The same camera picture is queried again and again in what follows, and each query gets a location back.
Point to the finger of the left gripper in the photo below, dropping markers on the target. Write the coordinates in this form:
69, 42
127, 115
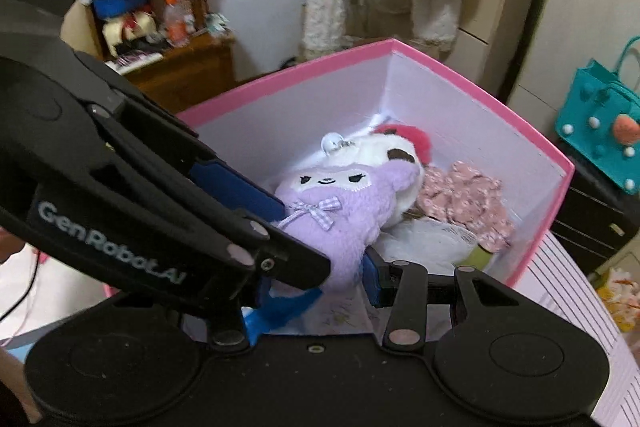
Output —
235, 191

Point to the green makeup sponge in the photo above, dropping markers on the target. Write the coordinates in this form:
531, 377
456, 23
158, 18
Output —
479, 259

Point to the beige wardrobe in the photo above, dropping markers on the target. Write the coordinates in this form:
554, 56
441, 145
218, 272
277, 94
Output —
525, 52

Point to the purple bunny plush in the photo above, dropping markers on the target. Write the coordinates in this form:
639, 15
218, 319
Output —
340, 211

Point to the pink cardboard box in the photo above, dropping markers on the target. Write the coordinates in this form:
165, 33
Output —
323, 109

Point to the white owl plush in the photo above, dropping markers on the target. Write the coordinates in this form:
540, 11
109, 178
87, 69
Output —
373, 150

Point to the pink fluffy heart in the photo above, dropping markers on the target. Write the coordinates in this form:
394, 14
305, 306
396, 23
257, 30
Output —
420, 140

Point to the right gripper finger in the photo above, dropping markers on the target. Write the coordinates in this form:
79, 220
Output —
407, 290

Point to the wooden nightstand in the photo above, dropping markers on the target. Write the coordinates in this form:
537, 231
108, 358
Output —
177, 52

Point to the black suitcase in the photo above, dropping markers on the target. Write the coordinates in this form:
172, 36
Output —
596, 219

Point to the blue wet wipes pack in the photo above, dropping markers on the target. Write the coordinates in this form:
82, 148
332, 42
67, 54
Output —
274, 312

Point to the striped table cloth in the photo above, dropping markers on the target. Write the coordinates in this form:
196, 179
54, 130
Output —
554, 281

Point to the person left hand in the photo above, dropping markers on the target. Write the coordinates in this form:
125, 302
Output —
9, 245

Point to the colourful gift bag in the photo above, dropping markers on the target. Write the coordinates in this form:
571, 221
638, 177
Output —
619, 292

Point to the teal felt handbag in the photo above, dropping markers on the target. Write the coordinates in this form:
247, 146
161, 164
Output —
600, 119

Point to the pink floral scrunchie cloth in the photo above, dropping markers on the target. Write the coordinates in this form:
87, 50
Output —
466, 197

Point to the white mesh bath pouf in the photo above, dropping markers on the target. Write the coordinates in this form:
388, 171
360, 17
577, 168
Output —
439, 247

